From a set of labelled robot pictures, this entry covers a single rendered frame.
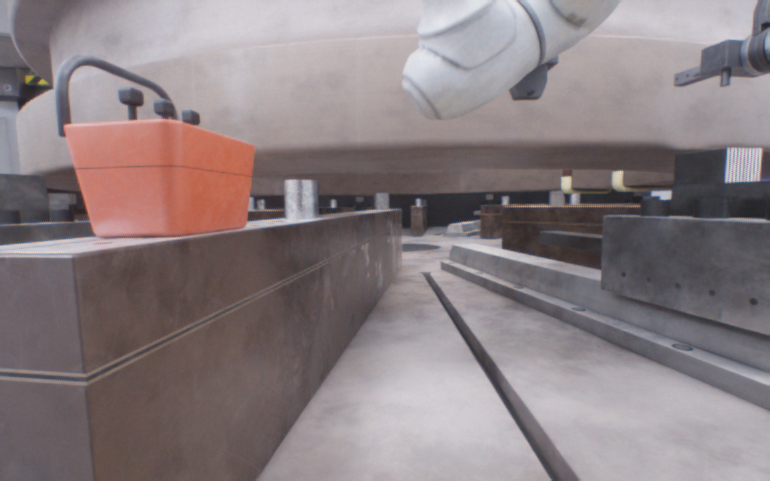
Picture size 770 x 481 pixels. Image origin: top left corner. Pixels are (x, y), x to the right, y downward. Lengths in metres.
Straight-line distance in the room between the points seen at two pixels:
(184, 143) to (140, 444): 0.30
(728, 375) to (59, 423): 1.11
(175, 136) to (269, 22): 0.86
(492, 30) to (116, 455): 0.57
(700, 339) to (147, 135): 1.18
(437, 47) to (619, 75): 0.72
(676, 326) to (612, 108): 0.57
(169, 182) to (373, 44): 0.68
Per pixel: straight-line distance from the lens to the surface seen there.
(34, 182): 1.74
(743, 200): 1.16
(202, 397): 0.52
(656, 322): 1.27
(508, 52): 0.53
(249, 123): 1.08
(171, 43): 1.50
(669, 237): 1.11
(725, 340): 1.17
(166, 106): 0.59
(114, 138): 0.50
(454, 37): 0.51
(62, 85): 0.56
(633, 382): 1.07
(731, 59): 0.99
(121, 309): 0.41
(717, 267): 1.05
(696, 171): 1.23
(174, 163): 0.47
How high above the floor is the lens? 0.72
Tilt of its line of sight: 6 degrees down
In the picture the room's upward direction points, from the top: 1 degrees counter-clockwise
